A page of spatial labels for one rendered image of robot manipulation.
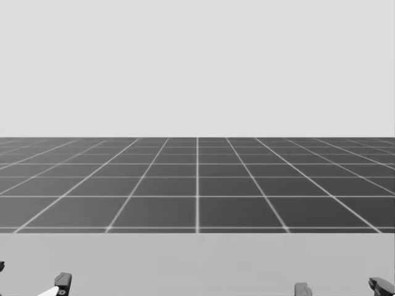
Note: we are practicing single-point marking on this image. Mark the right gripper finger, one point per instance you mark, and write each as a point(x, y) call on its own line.
point(382, 285)
point(301, 290)

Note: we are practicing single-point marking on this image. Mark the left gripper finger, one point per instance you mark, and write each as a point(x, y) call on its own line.
point(1, 265)
point(62, 282)

